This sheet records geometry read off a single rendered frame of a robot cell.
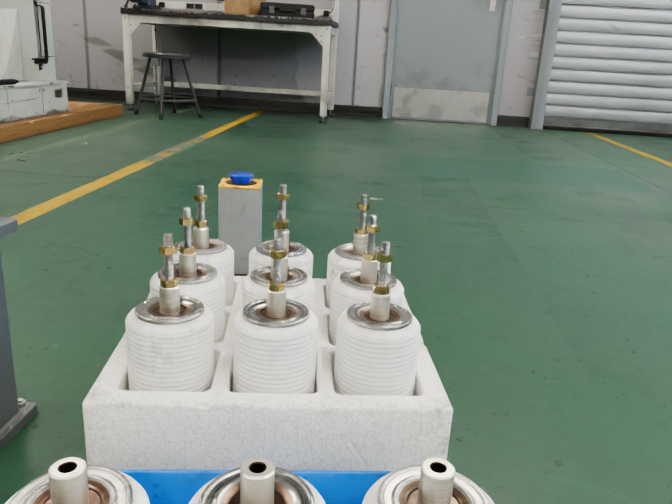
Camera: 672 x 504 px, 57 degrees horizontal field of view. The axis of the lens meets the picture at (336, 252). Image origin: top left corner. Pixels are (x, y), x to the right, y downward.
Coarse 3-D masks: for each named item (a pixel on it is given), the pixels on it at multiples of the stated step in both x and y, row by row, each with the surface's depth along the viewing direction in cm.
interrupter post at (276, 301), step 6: (270, 294) 69; (276, 294) 68; (282, 294) 69; (270, 300) 69; (276, 300) 69; (282, 300) 69; (270, 306) 69; (276, 306) 69; (282, 306) 69; (270, 312) 69; (276, 312) 69; (282, 312) 69
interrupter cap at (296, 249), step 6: (270, 240) 95; (258, 246) 92; (264, 246) 93; (270, 246) 93; (294, 246) 94; (300, 246) 94; (258, 252) 91; (264, 252) 90; (288, 252) 91; (294, 252) 91; (300, 252) 91
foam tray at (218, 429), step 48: (240, 288) 96; (96, 384) 67; (432, 384) 71; (96, 432) 65; (144, 432) 65; (192, 432) 66; (240, 432) 66; (288, 432) 66; (336, 432) 67; (384, 432) 67; (432, 432) 67
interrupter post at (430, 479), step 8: (424, 464) 41; (432, 464) 41; (440, 464) 41; (448, 464) 41; (424, 472) 40; (432, 472) 40; (440, 472) 41; (448, 472) 40; (424, 480) 40; (432, 480) 40; (440, 480) 40; (448, 480) 40; (424, 488) 41; (432, 488) 40; (440, 488) 40; (448, 488) 40; (424, 496) 41; (432, 496) 40; (440, 496) 40; (448, 496) 40
